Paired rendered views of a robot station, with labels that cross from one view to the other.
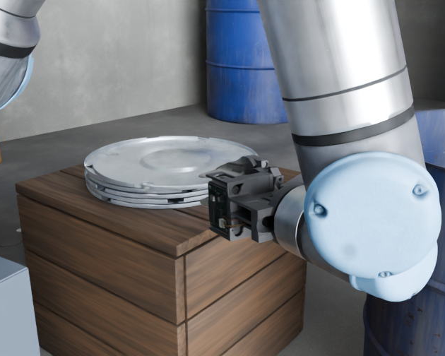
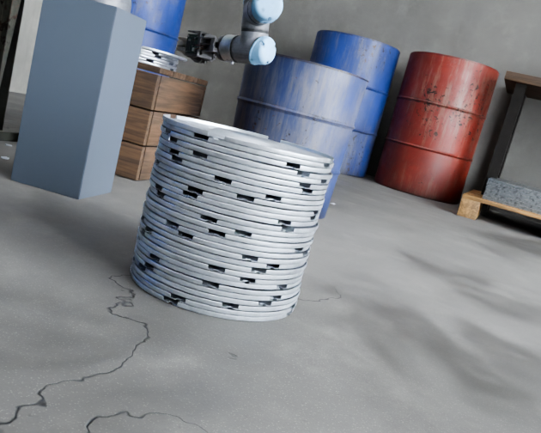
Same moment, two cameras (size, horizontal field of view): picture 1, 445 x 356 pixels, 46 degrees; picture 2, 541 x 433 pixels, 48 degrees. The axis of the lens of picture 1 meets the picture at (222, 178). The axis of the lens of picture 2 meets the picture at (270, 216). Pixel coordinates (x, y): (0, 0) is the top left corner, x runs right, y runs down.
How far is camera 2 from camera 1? 133 cm
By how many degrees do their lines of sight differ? 26
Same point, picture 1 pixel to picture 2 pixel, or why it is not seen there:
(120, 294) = not seen: hidden behind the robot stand
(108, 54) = not seen: outside the picture
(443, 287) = (270, 105)
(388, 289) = (261, 54)
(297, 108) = not seen: outside the picture
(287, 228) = (226, 44)
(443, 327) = (268, 124)
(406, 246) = (275, 10)
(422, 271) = (270, 55)
